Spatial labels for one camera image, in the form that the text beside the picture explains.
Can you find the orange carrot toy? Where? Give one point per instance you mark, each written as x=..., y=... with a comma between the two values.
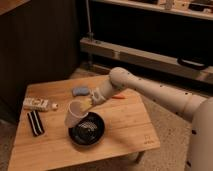
x=119, y=96

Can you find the wooden table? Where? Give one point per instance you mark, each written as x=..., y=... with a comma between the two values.
x=128, y=129

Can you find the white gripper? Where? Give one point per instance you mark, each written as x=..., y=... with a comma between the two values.
x=97, y=98

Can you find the black ceramic bowl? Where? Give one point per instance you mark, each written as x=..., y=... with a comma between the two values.
x=88, y=131

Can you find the black handle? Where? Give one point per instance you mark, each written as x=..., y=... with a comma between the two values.
x=182, y=62

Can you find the metal pole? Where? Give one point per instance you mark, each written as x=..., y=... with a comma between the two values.
x=90, y=32

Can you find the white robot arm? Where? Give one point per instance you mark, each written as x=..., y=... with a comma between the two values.
x=194, y=108

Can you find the wooden shelf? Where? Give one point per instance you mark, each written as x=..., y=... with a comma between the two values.
x=157, y=8

